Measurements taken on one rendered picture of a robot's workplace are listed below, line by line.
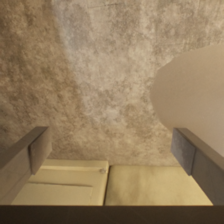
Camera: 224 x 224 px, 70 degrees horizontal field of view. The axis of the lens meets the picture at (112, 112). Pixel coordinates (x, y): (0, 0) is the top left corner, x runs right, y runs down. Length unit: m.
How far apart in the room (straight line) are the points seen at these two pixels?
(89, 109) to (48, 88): 0.20
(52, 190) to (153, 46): 0.91
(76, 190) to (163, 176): 0.49
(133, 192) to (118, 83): 0.59
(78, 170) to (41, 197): 0.24
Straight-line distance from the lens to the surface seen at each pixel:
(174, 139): 0.17
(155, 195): 0.96
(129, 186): 0.98
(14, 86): 0.85
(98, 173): 1.04
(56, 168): 1.14
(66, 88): 0.72
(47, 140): 0.16
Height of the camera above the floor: 0.57
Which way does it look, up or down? 50 degrees down
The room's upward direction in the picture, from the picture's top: 169 degrees counter-clockwise
